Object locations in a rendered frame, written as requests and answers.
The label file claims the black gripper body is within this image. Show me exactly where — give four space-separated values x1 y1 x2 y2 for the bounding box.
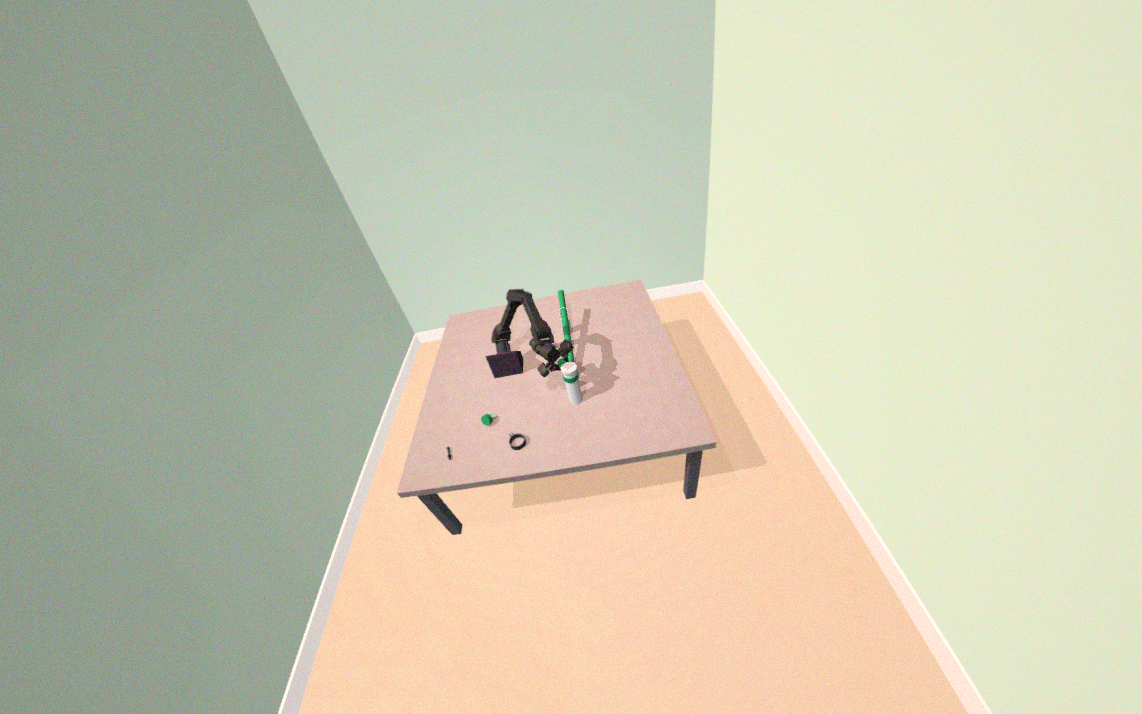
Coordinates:
537 339 574 377

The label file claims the green cup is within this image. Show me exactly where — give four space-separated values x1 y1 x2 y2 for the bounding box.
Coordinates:
557 359 579 383

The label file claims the white cylinder with cap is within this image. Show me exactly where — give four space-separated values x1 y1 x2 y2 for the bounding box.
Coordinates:
561 362 584 406

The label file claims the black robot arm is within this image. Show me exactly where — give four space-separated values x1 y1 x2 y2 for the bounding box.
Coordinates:
491 289 558 362

